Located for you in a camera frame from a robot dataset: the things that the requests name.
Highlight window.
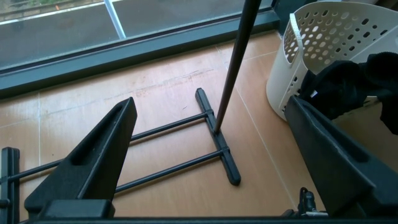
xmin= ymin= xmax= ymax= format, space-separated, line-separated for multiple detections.
xmin=0 ymin=0 xmax=280 ymax=100

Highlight black clothes rack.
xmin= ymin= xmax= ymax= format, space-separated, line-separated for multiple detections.
xmin=0 ymin=0 xmax=262 ymax=224

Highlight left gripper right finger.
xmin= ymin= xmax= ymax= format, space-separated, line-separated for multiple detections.
xmin=284 ymin=95 xmax=398 ymax=218

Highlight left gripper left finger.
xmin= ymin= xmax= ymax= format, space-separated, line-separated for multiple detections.
xmin=24 ymin=96 xmax=138 ymax=218

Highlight heap of clothes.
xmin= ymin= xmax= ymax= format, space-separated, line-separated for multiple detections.
xmin=298 ymin=52 xmax=398 ymax=136

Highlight white laundry basket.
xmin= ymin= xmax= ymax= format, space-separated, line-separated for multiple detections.
xmin=266 ymin=1 xmax=398 ymax=122

